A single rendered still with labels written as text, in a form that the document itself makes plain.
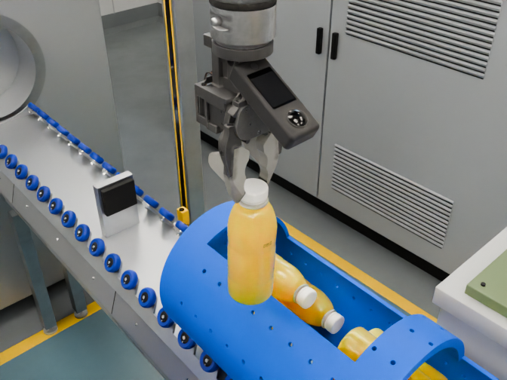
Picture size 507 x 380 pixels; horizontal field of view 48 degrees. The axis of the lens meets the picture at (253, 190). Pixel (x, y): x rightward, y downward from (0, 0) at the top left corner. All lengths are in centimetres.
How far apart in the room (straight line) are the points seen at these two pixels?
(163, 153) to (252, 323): 281
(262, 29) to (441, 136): 186
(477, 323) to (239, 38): 66
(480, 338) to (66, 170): 126
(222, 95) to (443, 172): 189
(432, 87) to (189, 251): 157
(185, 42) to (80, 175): 52
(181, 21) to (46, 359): 152
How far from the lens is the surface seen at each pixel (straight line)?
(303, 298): 106
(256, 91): 65
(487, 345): 111
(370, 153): 271
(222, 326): 97
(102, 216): 149
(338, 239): 297
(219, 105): 69
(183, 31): 159
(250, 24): 64
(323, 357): 87
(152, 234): 152
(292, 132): 63
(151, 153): 369
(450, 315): 112
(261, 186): 76
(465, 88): 233
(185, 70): 163
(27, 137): 206
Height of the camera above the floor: 187
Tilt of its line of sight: 35 degrees down
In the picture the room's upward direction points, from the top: straight up
